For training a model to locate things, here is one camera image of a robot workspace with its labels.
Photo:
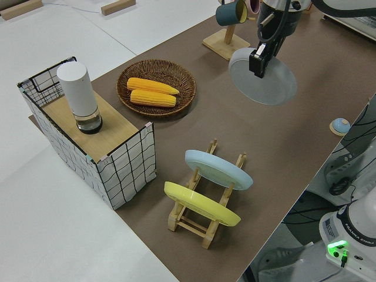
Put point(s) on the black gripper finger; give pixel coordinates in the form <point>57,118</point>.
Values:
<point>258,66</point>

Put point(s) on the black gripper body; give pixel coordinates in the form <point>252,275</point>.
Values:
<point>279,23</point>

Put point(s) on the gray plate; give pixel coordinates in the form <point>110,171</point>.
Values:
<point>273,88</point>

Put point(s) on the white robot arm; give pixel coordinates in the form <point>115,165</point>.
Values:
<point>352,229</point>

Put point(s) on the light blue plate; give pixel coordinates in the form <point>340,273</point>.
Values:
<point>217,170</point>

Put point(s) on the yellow plate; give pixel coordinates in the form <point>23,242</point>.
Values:
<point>199,202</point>

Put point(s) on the wooden plate rack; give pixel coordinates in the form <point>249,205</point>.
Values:
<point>172,221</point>

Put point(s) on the pink mug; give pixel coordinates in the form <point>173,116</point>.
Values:
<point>254,6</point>

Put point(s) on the wooden mug tree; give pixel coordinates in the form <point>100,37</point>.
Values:
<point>226,47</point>

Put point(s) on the dark teal mug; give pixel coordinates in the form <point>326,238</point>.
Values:
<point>226,14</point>

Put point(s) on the white toaster oven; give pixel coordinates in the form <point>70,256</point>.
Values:
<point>352,26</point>

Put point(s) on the round wicker basket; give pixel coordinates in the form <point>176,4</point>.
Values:
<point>182,85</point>

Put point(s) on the brown table mat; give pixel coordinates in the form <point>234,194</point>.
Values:
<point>264,147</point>

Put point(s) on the yellow corn cob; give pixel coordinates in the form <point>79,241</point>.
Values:
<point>152,99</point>
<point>149,85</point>

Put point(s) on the wooden block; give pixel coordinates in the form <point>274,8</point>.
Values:
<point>17,10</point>
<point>117,7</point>

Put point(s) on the wooden board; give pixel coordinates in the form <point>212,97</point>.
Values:
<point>114,129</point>

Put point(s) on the white cylindrical bottle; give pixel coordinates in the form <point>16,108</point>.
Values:
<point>77,88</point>

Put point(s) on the gray metal bracket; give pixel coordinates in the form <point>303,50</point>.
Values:
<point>279,261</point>

